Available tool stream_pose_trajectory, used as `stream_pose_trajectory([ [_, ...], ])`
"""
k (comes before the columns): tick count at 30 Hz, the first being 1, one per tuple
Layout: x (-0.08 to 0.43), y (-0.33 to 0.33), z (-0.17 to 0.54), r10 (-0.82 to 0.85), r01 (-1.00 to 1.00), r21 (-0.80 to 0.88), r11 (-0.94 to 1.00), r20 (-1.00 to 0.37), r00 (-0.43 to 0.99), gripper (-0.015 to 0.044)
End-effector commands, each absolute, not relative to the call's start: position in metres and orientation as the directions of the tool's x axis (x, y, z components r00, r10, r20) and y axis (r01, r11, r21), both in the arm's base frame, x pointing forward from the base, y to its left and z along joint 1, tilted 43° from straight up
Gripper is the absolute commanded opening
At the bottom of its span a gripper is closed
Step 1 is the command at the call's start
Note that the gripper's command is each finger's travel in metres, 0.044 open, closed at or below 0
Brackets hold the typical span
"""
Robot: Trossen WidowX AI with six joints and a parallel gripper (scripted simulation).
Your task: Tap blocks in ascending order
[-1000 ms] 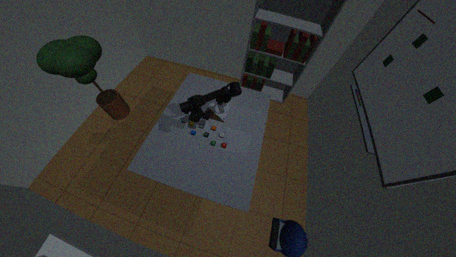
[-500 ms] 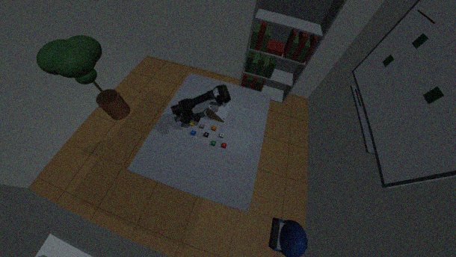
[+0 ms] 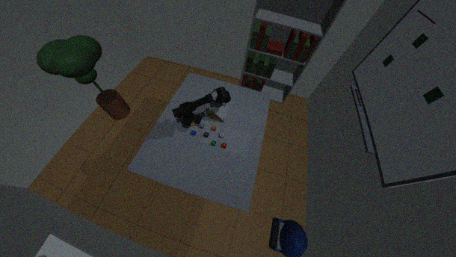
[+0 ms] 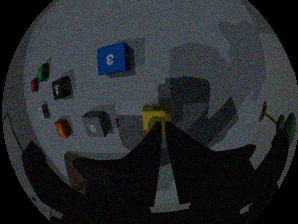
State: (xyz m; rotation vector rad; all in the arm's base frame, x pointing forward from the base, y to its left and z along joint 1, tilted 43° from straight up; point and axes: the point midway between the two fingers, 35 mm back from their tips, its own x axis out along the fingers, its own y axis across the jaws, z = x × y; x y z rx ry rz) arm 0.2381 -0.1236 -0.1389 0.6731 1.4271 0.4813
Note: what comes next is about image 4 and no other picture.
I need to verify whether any red block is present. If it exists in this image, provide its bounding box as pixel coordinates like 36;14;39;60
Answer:
31;77;39;92

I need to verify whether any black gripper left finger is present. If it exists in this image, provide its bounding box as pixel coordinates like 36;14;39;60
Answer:
72;121;161;206

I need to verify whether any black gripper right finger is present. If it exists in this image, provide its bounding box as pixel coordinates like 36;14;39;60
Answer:
165;121;257;205

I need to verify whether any green block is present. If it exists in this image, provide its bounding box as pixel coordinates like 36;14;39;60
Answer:
37;63;49;83

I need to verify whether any blue block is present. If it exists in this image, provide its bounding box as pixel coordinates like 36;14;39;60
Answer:
97;43;130;76

